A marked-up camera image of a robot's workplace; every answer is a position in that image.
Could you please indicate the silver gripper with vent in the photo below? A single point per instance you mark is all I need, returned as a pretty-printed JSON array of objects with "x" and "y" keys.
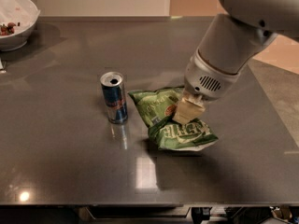
[{"x": 206, "y": 79}]

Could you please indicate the green jalapeno chip bag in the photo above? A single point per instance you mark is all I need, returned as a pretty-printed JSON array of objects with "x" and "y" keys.
[{"x": 157, "y": 108}]

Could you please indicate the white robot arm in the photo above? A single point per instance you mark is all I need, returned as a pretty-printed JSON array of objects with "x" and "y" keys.
[{"x": 245, "y": 29}]

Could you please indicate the blue silver redbull can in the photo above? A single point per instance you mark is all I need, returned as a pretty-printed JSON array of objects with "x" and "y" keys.
[{"x": 114, "y": 96}]

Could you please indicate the red snacks in bowl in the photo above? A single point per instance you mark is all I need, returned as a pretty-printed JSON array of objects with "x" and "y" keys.
[{"x": 8, "y": 29}]

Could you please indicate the white bowl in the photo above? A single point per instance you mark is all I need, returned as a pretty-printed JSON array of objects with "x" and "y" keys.
[{"x": 24, "y": 14}]

